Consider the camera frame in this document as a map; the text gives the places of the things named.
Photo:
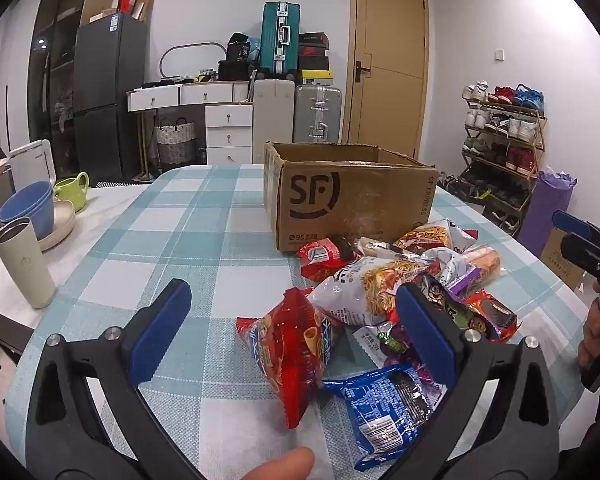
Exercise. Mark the red white snack packet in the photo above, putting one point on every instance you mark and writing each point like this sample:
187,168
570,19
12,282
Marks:
325,257

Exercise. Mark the black bag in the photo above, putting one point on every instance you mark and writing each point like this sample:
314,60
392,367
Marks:
238,49

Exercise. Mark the silver purple snack packet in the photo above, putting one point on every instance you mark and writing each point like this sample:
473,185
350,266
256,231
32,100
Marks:
450,265

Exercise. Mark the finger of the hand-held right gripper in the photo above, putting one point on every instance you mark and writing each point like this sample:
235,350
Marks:
575,225
590,255

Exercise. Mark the green mug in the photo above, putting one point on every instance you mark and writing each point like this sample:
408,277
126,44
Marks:
72,192

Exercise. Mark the green cartoon snack packet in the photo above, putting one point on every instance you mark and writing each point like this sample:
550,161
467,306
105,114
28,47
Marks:
440,302

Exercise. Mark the black storage bin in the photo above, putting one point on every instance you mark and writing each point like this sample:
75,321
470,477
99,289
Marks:
235,70

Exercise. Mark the wooden shoe rack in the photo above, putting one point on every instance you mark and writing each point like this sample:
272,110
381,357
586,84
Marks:
540,125

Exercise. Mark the black refrigerator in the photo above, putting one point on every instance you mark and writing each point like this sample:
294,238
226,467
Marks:
110,95

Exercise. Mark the blue plastic bag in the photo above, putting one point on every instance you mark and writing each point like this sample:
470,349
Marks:
254,50

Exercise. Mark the person's left hand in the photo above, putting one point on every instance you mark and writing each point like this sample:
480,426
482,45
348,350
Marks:
285,465

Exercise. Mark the teal checked tablecloth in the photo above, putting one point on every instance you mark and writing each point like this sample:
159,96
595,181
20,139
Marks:
180,240

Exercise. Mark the rows of sneakers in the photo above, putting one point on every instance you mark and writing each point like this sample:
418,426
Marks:
505,130

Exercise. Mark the orange noodle snack packet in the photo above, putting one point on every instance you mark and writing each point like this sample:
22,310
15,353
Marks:
430,235

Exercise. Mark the beige plate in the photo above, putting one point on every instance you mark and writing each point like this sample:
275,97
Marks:
62,225

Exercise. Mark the woven laundry basket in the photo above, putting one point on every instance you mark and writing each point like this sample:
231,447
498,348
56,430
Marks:
176,142

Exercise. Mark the white dresser with drawers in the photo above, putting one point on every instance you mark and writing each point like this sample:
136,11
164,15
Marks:
227,120

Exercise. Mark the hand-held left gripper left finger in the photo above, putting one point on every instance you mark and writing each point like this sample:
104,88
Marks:
157,332

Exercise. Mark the scattered shoes pile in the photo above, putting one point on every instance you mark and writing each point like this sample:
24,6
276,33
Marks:
462,187

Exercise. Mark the printed cardboard carton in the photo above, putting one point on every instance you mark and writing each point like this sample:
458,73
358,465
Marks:
562,260

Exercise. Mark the flat cardboard box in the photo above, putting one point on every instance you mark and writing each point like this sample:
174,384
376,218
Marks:
102,15

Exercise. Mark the teal suitcase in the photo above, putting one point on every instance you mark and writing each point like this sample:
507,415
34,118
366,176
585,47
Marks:
272,40

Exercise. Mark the blue snack packet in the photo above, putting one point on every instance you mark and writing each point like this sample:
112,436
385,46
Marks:
385,410

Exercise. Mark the purple yoga mat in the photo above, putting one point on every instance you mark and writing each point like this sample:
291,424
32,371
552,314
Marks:
545,210

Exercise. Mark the small white snack packet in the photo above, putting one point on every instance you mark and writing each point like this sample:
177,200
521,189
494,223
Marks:
372,345

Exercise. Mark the wooden door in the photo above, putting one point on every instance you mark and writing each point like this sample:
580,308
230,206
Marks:
390,60

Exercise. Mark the silver suitcase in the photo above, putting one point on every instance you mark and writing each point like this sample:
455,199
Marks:
317,115

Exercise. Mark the person's right hand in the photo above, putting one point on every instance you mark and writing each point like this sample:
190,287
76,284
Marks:
590,340

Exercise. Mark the red cone snack packet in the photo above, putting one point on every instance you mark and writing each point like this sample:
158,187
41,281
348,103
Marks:
285,350

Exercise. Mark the beige tumbler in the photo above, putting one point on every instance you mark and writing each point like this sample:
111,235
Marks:
25,270

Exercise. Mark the clear bread roll packet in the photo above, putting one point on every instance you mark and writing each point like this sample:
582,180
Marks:
485,262

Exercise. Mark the yellow black shoebox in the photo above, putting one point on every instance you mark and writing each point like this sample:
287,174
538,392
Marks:
315,77

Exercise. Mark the white noodle snack packet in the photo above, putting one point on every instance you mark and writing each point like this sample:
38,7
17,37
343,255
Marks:
360,287

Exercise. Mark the plain black shoebox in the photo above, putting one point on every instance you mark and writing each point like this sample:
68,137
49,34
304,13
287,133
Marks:
312,62

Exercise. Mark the oval mirror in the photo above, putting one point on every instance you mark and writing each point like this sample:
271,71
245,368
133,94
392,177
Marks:
190,46

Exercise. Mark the beige suitcase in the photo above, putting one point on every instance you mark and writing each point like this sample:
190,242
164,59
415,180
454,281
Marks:
272,120

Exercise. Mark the open tan cardboard carton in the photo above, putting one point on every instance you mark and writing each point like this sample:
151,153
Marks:
144,5

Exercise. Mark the black shoebox with red stripe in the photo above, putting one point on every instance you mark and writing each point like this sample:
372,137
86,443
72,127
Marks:
312,39

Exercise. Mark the brown cardboard box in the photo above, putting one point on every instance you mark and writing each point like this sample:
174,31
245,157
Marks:
350,205

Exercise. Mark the red chocolate cookie packet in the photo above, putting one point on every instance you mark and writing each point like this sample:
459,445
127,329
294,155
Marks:
495,315

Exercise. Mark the tall dark glass cabinet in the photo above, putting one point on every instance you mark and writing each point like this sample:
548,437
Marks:
55,60

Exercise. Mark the striped rug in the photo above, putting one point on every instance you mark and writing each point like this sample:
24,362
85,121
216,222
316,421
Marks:
115,182

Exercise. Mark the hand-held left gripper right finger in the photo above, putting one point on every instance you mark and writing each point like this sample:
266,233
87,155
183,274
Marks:
425,337

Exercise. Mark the blue bowl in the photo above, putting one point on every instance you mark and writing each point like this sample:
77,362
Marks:
22,202
42,227

